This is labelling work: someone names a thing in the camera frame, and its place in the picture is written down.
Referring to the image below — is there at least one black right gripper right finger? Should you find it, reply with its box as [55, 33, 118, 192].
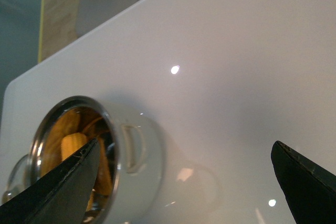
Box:
[271, 141, 335, 223]

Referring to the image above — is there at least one glass pot lid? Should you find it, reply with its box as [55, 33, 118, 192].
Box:
[2, 154, 30, 204]

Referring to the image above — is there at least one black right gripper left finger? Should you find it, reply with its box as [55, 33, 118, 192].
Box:
[1, 138, 100, 223]

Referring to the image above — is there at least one white electric cooking pot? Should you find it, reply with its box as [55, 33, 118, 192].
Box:
[28, 96, 163, 223]

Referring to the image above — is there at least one yellow corn cob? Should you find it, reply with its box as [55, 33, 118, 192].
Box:
[61, 133, 88, 161]

